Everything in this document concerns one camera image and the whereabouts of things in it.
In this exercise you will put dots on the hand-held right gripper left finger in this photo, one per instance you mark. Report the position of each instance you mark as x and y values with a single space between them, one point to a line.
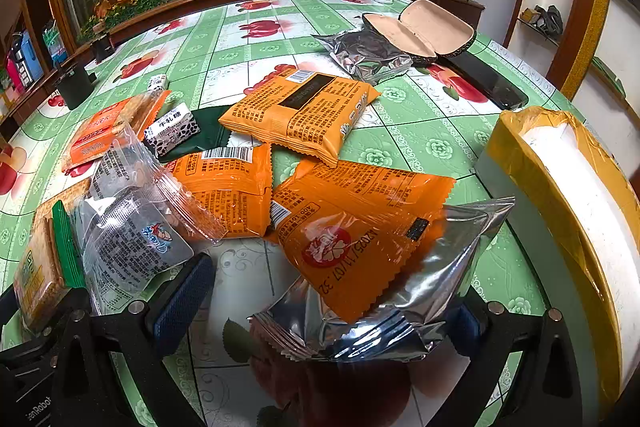
180 307

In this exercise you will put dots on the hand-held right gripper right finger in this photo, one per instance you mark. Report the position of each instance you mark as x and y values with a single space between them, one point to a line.
505 337

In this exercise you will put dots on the clear plastic snack packet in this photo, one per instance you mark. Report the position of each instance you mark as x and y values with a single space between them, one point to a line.
130 227

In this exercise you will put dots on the silver foil snack packet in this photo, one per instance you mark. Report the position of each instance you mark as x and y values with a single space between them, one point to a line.
365 52
400 307

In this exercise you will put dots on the green cracker packet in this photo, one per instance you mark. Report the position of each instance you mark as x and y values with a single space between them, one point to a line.
40 272
60 194

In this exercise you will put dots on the white foam box yellow tape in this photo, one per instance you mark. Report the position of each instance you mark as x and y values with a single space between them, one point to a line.
575 207

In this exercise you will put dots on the dark green snack packet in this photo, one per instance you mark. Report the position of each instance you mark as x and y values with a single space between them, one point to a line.
212 132

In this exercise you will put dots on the orange snack packet red logo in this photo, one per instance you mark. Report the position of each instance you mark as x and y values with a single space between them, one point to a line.
360 227

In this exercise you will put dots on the orange cracker packet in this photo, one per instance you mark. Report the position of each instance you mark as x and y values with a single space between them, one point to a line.
100 132

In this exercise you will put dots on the orange snack packet black label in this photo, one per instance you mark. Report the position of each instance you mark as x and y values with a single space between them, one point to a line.
300 107

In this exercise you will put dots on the small spotted nougat candy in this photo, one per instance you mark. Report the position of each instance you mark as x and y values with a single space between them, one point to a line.
158 84

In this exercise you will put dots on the black square container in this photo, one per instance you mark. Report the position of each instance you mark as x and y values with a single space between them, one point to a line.
75 87

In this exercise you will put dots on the black smartphone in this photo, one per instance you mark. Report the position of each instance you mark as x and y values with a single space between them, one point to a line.
485 82

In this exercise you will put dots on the small black holder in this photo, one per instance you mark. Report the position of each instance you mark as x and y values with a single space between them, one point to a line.
102 47

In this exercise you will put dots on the green fruit print tablecloth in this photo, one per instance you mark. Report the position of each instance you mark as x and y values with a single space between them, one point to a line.
250 37

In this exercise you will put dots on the green packet on sideboard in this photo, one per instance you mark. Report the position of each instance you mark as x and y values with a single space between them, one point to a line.
54 42

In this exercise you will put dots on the open glasses case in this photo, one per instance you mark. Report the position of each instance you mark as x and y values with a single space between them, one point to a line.
425 29

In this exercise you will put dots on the black item on shelf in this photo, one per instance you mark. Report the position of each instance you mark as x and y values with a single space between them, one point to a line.
545 19

